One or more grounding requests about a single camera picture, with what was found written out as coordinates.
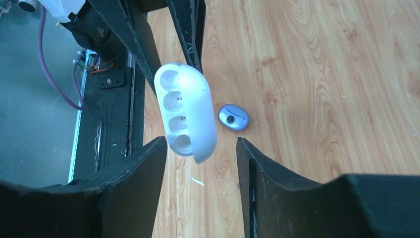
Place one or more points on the white slotted cable duct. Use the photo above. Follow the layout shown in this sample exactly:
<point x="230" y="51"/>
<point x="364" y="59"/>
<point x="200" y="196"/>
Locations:
<point x="80" y="89"/>

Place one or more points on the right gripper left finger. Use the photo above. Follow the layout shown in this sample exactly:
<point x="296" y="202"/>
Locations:
<point x="119" y="201"/>

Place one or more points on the white earbud charging case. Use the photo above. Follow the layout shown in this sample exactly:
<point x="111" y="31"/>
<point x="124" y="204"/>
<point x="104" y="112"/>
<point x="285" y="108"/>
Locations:
<point x="186" y="108"/>

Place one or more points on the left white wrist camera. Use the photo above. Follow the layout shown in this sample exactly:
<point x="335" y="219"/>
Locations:
<point x="59" y="9"/>

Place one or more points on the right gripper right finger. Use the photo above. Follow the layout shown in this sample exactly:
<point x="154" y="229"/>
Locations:
<point x="279" y="203"/>

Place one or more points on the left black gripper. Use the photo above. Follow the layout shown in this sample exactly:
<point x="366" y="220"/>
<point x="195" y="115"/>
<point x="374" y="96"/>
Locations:
<point x="104" y="26"/>

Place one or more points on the blue-grey earbud case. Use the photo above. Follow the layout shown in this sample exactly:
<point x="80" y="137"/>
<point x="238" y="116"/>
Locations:
<point x="233" y="117"/>

